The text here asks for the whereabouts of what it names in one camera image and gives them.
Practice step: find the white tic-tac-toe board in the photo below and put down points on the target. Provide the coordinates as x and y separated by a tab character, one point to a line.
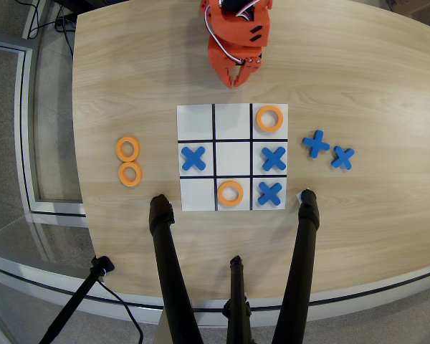
233	125

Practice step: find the black stand pole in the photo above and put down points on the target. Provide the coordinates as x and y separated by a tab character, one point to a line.
79	297

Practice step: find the cardboard box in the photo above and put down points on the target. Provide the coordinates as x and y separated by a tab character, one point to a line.
408	4

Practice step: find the thin black tripod leg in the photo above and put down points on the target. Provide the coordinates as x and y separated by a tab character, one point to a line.
238	297

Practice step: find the white framed glass panel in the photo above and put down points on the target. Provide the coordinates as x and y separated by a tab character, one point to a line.
25	125

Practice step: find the white tape piece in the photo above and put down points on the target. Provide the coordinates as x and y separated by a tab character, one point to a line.
298	197

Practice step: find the blue foam cross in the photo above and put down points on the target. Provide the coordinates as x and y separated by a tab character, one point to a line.
316	144
342	158
270	194
273	158
193	158

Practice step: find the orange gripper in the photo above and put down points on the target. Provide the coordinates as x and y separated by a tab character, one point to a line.
223	61

